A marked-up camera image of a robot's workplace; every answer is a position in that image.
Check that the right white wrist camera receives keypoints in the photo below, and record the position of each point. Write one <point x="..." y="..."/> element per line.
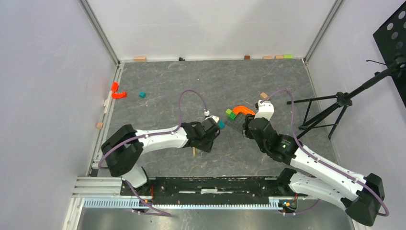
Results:
<point x="265" y="110"/>

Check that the green lego brick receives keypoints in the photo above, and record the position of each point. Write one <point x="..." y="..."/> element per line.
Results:
<point x="230" y="114"/>

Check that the tan block back left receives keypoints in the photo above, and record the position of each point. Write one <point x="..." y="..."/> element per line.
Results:
<point x="140" y="59"/>

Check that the orange curved block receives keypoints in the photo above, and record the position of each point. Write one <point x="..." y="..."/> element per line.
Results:
<point x="243" y="110"/>

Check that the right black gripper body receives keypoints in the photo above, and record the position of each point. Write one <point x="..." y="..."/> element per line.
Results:
<point x="246" y="131"/>

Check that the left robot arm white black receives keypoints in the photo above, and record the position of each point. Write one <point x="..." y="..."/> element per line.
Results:
<point x="122" y="150"/>

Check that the black perforated panel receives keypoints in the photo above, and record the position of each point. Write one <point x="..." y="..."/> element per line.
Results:
<point x="390" y="39"/>

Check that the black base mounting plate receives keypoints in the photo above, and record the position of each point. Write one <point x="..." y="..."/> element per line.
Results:
<point x="251" y="190"/>

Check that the tan block left rail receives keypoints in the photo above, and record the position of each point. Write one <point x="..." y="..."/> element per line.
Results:
<point x="99" y="125"/>

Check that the red curved block left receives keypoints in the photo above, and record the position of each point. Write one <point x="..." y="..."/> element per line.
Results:
<point x="116" y="95"/>

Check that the black tripod stand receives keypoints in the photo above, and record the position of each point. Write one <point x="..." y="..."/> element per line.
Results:
<point x="344" y="99"/>

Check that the toothed aluminium rail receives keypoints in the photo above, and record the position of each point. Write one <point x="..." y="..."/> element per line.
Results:
<point x="134" y="203"/>

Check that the grey lego baseplate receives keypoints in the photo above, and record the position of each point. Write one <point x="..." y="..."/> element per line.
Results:
<point x="238" y="123"/>

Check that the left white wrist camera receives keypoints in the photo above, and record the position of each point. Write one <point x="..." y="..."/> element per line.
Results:
<point x="208" y="115"/>

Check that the teal block centre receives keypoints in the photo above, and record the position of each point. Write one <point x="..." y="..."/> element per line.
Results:
<point x="221" y="124"/>

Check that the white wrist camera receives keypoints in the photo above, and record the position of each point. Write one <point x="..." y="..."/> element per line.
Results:
<point x="208" y="115"/>
<point x="265" y="110"/>

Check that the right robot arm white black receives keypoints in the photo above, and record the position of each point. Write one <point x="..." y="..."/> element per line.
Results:
<point x="361" y="197"/>

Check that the red block upper left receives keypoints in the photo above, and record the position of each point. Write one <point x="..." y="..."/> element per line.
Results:
<point x="115" y="86"/>

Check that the tan wooden block right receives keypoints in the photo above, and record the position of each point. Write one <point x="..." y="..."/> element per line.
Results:
<point x="263" y="96"/>

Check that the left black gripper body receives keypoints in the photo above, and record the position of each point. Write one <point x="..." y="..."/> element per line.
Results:
<point x="207" y="143"/>

